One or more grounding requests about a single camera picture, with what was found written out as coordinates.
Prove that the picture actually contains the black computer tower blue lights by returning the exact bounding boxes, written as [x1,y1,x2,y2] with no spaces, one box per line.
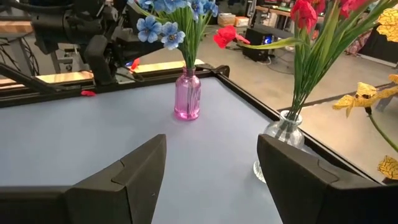
[242,27,275,62]

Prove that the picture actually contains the yellow artificial flower stem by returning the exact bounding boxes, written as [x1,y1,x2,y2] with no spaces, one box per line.
[377,7,398,44]
[377,155,398,180]
[331,73,398,153]

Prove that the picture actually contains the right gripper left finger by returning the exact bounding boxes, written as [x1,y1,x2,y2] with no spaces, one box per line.
[65,134,167,224]

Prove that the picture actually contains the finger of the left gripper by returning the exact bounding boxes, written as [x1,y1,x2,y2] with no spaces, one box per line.
[85,34,98,85]
[96,34,109,85]

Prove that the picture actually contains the clear glass vase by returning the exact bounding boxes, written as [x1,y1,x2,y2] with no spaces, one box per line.
[253,109,307,184]

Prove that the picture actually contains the wooden top desk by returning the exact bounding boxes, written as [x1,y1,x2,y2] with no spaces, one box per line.
[0,20,35,76]

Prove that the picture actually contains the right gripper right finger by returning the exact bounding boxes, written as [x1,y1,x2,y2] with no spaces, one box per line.
[257,134,358,224]

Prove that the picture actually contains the cardboard box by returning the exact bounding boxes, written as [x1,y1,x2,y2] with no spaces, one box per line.
[217,12,236,27]
[234,16,251,27]

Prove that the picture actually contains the wooden top workbench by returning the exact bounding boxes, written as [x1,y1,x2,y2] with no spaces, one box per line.
[248,0,312,32]

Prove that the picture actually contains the red tag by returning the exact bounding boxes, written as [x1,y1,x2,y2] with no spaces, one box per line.
[129,57,141,72]

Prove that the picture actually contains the pink glass vase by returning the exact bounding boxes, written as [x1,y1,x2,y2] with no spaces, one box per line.
[173,67,202,121]

